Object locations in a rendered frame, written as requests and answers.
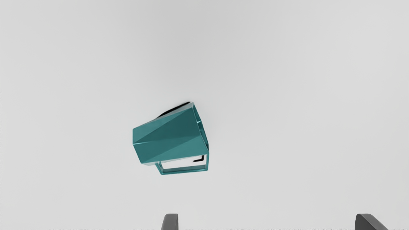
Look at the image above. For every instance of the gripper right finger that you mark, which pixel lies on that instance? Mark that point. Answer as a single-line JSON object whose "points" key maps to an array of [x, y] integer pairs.
{"points": [[367, 223]]}

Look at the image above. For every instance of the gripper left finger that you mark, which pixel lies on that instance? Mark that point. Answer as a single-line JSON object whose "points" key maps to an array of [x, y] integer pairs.
{"points": [[170, 222]]}

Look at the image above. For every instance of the teal faceted mug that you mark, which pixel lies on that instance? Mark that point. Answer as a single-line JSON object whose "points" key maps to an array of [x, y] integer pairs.
{"points": [[169, 137]]}

